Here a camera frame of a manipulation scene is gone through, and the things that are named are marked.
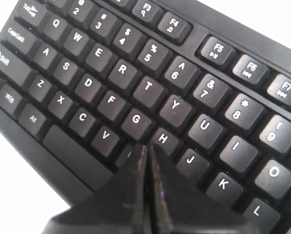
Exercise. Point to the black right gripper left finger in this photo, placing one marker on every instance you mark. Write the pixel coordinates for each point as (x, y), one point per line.
(116, 208)

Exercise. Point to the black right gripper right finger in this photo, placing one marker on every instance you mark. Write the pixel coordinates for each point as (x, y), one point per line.
(178, 207)

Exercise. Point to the black acer keyboard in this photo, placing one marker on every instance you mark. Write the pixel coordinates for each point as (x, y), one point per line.
(84, 81)

